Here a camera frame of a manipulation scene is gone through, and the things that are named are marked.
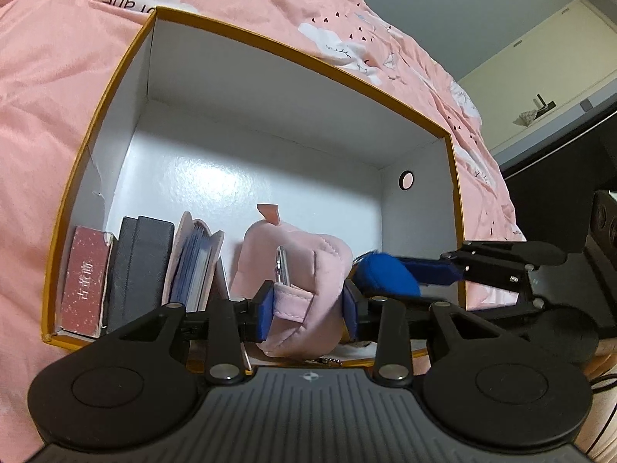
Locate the black box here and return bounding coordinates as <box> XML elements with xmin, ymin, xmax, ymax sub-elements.
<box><xmin>105</xmin><ymin>215</ymin><xmax>175</xmax><ymax>333</ymax></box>

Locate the brown blue plush toy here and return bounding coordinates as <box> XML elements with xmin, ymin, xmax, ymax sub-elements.
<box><xmin>349</xmin><ymin>250</ymin><xmax>422</xmax><ymax>300</ymax></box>

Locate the pink padded pouch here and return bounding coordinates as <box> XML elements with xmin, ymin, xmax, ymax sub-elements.
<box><xmin>230</xmin><ymin>204</ymin><xmax>354</xmax><ymax>360</ymax></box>

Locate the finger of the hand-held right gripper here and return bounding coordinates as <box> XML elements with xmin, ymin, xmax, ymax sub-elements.
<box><xmin>447</xmin><ymin>293</ymin><xmax>546</xmax><ymax>322</ymax></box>
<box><xmin>400</xmin><ymin>240</ymin><xmax>572</xmax><ymax>295</ymax></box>

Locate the orange cardboard box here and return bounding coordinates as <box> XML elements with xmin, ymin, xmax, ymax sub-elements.
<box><xmin>41</xmin><ymin>6</ymin><xmax>468</xmax><ymax>377</ymax></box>

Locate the pink printed blanket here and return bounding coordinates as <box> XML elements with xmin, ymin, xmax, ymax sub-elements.
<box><xmin>0</xmin><ymin>0</ymin><xmax>528</xmax><ymax>444</ymax></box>

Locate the pink card holder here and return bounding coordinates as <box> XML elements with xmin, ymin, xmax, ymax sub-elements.
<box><xmin>161</xmin><ymin>211</ymin><xmax>232</xmax><ymax>313</ymax></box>

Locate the cream wardrobe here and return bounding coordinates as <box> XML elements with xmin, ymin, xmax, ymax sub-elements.
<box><xmin>455</xmin><ymin>0</ymin><xmax>617</xmax><ymax>155</ymax></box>

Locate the red illustrated card box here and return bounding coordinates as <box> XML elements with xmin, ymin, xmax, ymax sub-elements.
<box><xmin>60</xmin><ymin>226</ymin><xmax>114</xmax><ymax>339</ymax></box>

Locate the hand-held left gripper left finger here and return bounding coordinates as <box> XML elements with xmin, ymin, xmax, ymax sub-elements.
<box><xmin>113</xmin><ymin>281</ymin><xmax>276</xmax><ymax>385</ymax></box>

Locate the dark furniture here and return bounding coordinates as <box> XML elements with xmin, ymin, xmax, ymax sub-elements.
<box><xmin>496</xmin><ymin>101</ymin><xmax>617</xmax><ymax>252</ymax></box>

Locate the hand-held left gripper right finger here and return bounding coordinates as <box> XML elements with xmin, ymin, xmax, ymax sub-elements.
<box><xmin>342</xmin><ymin>282</ymin><xmax>506</xmax><ymax>387</ymax></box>

